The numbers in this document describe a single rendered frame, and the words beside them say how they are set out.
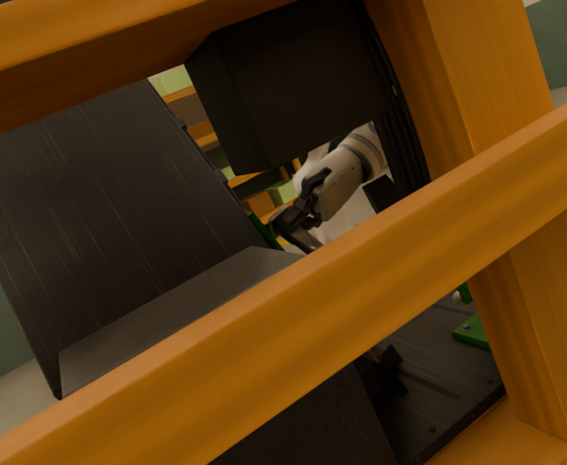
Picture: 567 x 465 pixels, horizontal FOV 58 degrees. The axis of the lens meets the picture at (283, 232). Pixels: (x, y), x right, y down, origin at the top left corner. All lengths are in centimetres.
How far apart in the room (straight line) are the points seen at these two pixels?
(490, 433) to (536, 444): 6
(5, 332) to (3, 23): 608
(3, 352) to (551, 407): 605
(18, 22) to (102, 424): 28
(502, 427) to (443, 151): 41
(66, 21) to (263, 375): 30
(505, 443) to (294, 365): 44
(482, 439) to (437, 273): 37
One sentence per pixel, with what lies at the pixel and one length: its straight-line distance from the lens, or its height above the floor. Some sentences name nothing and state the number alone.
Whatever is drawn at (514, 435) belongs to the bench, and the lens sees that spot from 82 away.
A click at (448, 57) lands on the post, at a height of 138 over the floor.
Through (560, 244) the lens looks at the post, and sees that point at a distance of 71.
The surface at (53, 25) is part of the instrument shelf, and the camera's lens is 40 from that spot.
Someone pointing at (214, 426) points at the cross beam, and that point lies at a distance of 43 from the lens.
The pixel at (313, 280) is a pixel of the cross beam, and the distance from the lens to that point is 43.
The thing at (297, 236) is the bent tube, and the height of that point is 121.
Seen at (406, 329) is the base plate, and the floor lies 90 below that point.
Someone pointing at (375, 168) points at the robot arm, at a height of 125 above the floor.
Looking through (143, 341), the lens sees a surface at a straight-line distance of 59.
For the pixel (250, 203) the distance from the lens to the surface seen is 640.
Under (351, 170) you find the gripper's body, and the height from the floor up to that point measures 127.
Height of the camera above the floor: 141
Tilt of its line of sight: 13 degrees down
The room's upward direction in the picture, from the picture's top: 24 degrees counter-clockwise
